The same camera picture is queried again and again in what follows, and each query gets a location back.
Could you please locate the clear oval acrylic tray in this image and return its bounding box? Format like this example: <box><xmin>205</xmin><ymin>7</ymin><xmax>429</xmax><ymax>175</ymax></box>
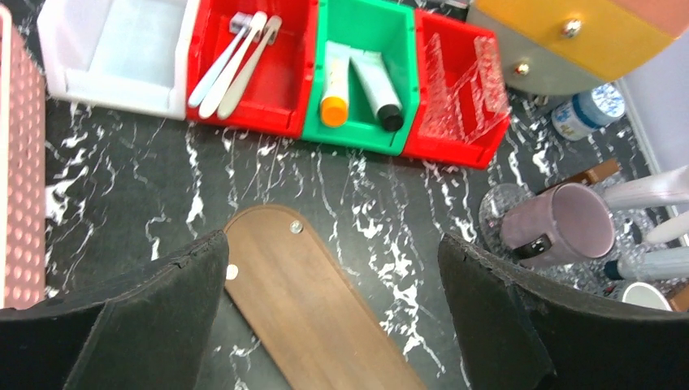
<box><xmin>479</xmin><ymin>184</ymin><xmax>688</xmax><ymax>297</ymax></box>

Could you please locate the blue white small jar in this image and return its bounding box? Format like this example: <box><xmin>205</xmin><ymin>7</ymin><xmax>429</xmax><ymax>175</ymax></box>
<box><xmin>551</xmin><ymin>84</ymin><xmax>626</xmax><ymax>141</ymax></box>

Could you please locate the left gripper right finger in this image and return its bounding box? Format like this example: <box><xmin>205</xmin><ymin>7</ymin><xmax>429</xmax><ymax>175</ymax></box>
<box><xmin>438</xmin><ymin>233</ymin><xmax>688</xmax><ymax>389</ymax></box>

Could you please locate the black cap toothpaste tube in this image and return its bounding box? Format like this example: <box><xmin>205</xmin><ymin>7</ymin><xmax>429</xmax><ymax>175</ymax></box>
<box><xmin>350</xmin><ymin>50</ymin><xmax>404</xmax><ymax>132</ymax></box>

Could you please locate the brown oval wooden tray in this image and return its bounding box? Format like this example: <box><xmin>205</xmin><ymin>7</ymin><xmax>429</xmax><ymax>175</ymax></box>
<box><xmin>224</xmin><ymin>205</ymin><xmax>423</xmax><ymax>389</ymax></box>

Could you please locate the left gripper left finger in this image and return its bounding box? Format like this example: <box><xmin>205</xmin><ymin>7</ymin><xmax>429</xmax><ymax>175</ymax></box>
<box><xmin>1</xmin><ymin>231</ymin><xmax>229</xmax><ymax>389</ymax></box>

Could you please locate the red toothbrush bin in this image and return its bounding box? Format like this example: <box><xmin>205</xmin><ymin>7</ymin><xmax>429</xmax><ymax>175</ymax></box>
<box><xmin>187</xmin><ymin>0</ymin><xmax>319</xmax><ymax>138</ymax></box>

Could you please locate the white plastic bin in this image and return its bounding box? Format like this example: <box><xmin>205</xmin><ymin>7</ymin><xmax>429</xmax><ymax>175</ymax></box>
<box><xmin>37</xmin><ymin>0</ymin><xmax>200</xmax><ymax>119</ymax></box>

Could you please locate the white toothbrush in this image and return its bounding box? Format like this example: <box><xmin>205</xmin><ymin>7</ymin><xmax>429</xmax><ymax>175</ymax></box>
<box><xmin>187</xmin><ymin>12</ymin><xmax>254</xmax><ymax>108</ymax></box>
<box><xmin>199</xmin><ymin>11</ymin><xmax>267</xmax><ymax>119</ymax></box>
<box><xmin>216</xmin><ymin>15</ymin><xmax>283</xmax><ymax>119</ymax></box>

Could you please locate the white blue-handled mug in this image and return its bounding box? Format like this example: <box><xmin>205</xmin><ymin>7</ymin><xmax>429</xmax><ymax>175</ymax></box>
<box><xmin>622</xmin><ymin>282</ymin><xmax>673</xmax><ymax>311</ymax></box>

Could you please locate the clear acrylic holder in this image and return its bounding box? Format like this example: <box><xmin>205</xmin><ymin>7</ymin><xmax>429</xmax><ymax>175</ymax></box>
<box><xmin>419</xmin><ymin>32</ymin><xmax>510</xmax><ymax>145</ymax></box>

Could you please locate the round drawer cabinet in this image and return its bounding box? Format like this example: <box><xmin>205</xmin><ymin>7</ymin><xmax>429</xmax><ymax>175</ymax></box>
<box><xmin>466</xmin><ymin>0</ymin><xmax>688</xmax><ymax>95</ymax></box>

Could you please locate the red holder bin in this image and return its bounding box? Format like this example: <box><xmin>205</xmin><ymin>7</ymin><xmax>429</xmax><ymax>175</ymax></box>
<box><xmin>402</xmin><ymin>10</ymin><xmax>510</xmax><ymax>169</ymax></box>

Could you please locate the purple ceramic mug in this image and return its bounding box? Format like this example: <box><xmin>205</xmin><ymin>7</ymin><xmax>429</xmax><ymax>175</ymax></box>
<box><xmin>500</xmin><ymin>183</ymin><xmax>616</xmax><ymax>268</ymax></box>

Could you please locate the red cap toothpaste tube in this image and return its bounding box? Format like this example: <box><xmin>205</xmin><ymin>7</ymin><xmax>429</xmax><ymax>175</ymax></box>
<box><xmin>601</xmin><ymin>165</ymin><xmax>688</xmax><ymax>210</ymax></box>

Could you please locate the orange cap toothpaste tube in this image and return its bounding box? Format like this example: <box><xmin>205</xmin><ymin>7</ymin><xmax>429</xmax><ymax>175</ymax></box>
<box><xmin>320</xmin><ymin>41</ymin><xmax>350</xmax><ymax>128</ymax></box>

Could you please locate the pink plastic basket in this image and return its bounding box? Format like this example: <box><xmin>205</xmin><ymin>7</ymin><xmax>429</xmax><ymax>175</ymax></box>
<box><xmin>1</xmin><ymin>6</ymin><xmax>46</xmax><ymax>310</ymax></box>

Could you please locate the green toothpaste bin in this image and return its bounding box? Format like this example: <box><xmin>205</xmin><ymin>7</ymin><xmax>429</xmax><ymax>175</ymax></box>
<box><xmin>301</xmin><ymin>0</ymin><xmax>421</xmax><ymax>157</ymax></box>

